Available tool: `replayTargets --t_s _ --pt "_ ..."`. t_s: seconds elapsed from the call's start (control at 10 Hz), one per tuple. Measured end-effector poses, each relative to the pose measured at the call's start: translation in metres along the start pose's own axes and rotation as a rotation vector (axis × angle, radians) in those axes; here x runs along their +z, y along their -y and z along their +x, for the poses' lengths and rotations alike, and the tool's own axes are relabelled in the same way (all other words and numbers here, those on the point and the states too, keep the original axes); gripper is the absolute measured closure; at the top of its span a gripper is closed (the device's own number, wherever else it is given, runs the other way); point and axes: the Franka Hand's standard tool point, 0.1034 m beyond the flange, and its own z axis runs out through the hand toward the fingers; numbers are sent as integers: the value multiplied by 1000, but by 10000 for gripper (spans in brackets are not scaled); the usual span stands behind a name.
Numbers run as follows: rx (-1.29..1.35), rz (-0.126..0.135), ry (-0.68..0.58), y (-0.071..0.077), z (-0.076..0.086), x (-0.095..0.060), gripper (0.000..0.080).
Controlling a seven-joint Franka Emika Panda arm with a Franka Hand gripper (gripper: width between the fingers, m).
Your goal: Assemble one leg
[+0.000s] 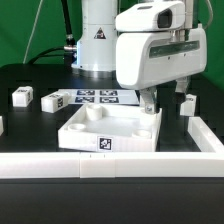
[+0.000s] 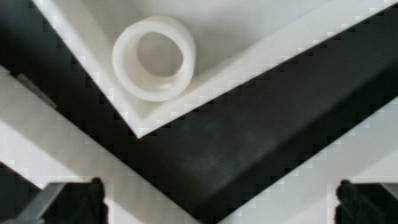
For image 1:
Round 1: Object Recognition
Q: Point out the green backdrop curtain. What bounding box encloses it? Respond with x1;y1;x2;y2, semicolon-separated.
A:
0;0;224;89

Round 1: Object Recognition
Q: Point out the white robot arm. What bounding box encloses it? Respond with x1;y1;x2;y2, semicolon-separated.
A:
72;0;207;114

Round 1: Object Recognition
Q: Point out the white U-shaped fence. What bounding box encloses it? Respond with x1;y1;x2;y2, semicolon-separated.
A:
0;118;224;179

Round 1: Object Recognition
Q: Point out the white block at left edge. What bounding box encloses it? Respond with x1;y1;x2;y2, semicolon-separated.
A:
0;116;4;136

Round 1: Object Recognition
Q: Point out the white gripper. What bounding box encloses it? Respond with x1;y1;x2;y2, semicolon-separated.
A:
115;0;207;115

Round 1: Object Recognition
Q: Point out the white thin cable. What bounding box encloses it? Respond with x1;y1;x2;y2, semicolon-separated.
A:
22;0;45;65

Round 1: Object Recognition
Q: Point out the white square tabletop part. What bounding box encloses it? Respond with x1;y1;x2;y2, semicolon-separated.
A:
58;103;162;152

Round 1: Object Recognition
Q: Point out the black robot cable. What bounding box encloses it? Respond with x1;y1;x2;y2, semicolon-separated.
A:
27;0;78;65

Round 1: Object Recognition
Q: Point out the fiducial tag sheet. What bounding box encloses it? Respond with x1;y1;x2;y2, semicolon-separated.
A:
60;89;139;105

